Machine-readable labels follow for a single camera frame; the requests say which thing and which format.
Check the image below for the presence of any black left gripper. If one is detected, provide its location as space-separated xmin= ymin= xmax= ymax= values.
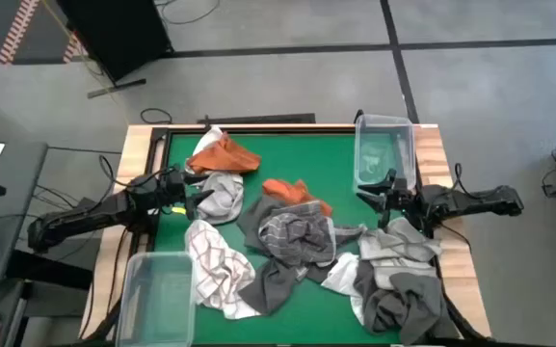
xmin=159 ymin=166 xmax=215 ymax=221

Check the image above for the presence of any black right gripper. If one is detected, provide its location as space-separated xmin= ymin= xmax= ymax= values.
xmin=356 ymin=168 xmax=423 ymax=227

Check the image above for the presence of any orange towel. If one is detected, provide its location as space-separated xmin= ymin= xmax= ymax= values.
xmin=186 ymin=132 xmax=262 ymax=175
xmin=261 ymin=178 xmax=333 ymax=218

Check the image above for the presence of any white red-checked towel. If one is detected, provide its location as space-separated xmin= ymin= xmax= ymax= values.
xmin=184 ymin=219 xmax=262 ymax=321

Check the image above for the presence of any grey plaid towel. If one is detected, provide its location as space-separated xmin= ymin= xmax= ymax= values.
xmin=257 ymin=200 xmax=337 ymax=269

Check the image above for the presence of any dark grey towel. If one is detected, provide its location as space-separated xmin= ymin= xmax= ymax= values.
xmin=353 ymin=259 xmax=460 ymax=346
xmin=236 ymin=194 xmax=368 ymax=317

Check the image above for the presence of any clear plastic bin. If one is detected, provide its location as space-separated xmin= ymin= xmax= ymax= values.
xmin=353 ymin=114 xmax=417 ymax=194
xmin=116 ymin=251 xmax=197 ymax=347

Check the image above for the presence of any green table mat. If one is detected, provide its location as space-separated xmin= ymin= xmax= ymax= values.
xmin=154 ymin=132 xmax=428 ymax=346

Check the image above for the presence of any wooden table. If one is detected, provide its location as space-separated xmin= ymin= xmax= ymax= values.
xmin=78 ymin=123 xmax=493 ymax=347

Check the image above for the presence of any grey desk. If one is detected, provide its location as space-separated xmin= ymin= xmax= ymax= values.
xmin=0 ymin=141 xmax=50 ymax=288

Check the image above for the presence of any black partition panel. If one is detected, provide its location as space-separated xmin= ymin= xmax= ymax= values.
xmin=55 ymin=0 xmax=175 ymax=100

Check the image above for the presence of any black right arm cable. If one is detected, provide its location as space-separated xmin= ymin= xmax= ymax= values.
xmin=453 ymin=162 xmax=471 ymax=194

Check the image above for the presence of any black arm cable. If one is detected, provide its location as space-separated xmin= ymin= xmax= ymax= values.
xmin=453 ymin=162 xmax=471 ymax=194
xmin=98 ymin=153 xmax=172 ymax=190

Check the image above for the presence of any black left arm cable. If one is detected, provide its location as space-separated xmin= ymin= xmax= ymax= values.
xmin=98 ymin=153 xmax=172 ymax=190

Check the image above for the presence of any black floor cable loop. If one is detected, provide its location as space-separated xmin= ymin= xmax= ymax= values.
xmin=140 ymin=107 xmax=173 ymax=125

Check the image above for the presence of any black table frame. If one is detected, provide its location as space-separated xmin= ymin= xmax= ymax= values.
xmin=84 ymin=125 xmax=489 ymax=347

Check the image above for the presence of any yellow cord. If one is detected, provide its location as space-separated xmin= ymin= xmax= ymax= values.
xmin=40 ymin=0 xmax=132 ymax=124

